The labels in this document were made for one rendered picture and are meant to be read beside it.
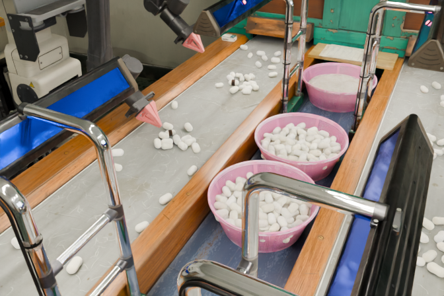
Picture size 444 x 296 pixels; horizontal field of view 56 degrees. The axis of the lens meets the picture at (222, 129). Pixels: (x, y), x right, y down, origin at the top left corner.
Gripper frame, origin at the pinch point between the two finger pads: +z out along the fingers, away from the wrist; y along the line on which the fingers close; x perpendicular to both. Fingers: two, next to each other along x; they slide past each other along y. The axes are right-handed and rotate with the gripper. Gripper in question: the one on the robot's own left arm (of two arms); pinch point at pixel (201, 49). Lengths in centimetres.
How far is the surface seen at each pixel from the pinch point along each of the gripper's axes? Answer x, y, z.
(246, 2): -31.4, -9.2, 2.5
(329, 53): -19, 35, 35
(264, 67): -2.1, 20.2, 20.7
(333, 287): -64, -98, 42
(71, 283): -7, -94, 25
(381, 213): -69, -91, 40
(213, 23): -31.5, -30.8, 2.7
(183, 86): 9.5, -10.8, 5.0
